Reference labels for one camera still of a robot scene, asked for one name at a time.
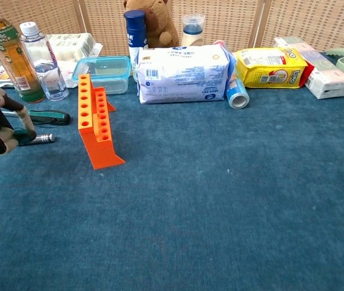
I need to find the long green black screwdriver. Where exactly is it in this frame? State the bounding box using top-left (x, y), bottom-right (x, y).
top-left (1, 109), bottom-right (71, 127)

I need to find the silver metal precision screwdriver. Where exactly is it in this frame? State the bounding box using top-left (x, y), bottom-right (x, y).
top-left (0, 133), bottom-right (56, 149)

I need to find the orange screwdriver rack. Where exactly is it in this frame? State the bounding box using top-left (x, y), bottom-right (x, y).
top-left (77, 73), bottom-right (126, 170)

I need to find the green tea bottle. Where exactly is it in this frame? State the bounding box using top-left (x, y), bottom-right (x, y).
top-left (0, 1), bottom-right (47, 104)

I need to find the clear water bottle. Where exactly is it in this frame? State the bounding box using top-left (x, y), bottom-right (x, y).
top-left (19, 21), bottom-right (70, 101)

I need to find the pink white snack bag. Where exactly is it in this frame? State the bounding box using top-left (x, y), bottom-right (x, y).
top-left (0, 59), bottom-right (80, 90)

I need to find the white toilet paper pack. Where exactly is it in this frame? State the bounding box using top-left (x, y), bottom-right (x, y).
top-left (0, 32), bottom-right (103, 73)

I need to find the clear blue-rimmed food container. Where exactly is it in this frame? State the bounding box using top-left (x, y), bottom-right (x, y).
top-left (71, 56), bottom-right (132, 95)

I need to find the blue white spray can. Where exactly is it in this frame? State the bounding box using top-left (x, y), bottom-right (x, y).
top-left (124, 9), bottom-right (148, 81)

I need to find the brown capybara plush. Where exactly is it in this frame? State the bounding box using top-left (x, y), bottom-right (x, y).
top-left (123, 0), bottom-right (180, 49)

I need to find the white blue wipes pack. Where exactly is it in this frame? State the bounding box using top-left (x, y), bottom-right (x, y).
top-left (135, 42), bottom-right (238, 105)

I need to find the cream sauce squeeze bottle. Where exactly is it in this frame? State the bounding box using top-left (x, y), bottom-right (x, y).
top-left (180, 13), bottom-right (206, 47)

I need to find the blue carpet table cover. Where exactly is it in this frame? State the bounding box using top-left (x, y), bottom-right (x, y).
top-left (0, 51), bottom-right (344, 291)

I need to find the blue plastic wrap roll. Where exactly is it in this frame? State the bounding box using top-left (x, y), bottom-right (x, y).
top-left (214, 39), bottom-right (251, 110)

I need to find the wicker folding screen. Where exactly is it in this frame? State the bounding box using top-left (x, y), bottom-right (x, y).
top-left (0, 0), bottom-right (344, 57)

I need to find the yellow Lipo snack bag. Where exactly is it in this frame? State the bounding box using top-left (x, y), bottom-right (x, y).
top-left (234, 47), bottom-right (309, 89)

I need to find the red white snack box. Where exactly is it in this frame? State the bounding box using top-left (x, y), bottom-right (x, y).
top-left (298, 62), bottom-right (315, 89)

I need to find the pastel tissue box pack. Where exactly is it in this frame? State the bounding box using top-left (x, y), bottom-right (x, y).
top-left (273, 36), bottom-right (344, 100)

